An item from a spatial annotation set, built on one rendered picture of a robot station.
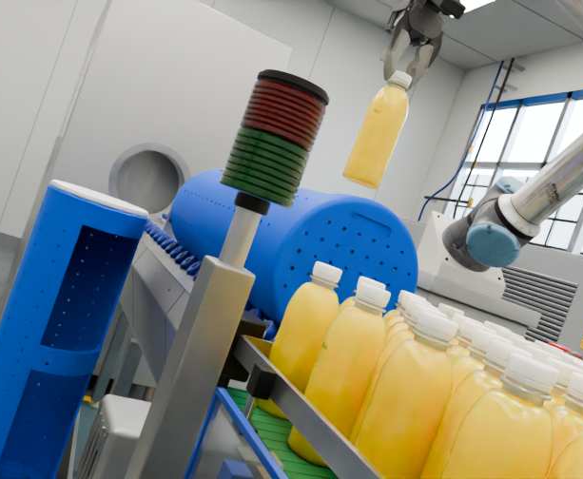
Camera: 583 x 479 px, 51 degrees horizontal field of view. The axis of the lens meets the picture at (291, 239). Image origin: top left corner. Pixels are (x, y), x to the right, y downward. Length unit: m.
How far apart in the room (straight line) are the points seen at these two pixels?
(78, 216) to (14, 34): 4.69
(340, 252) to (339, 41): 5.70
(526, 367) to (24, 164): 5.86
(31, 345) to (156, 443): 1.26
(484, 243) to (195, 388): 0.99
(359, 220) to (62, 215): 0.91
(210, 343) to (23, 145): 5.73
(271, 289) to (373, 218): 0.21
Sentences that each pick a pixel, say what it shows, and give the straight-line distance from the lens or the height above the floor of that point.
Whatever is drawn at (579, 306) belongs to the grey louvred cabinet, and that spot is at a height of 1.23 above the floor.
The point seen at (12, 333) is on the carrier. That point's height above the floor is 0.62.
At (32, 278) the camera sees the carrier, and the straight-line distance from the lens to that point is 1.75.
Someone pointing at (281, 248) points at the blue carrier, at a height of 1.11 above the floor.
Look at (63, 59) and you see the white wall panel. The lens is 6.22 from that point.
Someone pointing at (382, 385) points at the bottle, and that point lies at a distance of 0.62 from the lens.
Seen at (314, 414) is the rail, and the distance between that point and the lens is 0.64.
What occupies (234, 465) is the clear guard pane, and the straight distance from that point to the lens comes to 0.63.
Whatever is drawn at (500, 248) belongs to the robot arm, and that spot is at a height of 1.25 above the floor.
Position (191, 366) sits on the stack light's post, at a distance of 0.51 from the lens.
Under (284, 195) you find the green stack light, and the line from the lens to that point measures 0.49.
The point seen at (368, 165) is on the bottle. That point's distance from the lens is 1.10.
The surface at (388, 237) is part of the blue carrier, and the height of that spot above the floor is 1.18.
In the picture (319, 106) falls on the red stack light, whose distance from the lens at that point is 0.50.
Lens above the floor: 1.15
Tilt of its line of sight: 1 degrees down
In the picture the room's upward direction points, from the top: 20 degrees clockwise
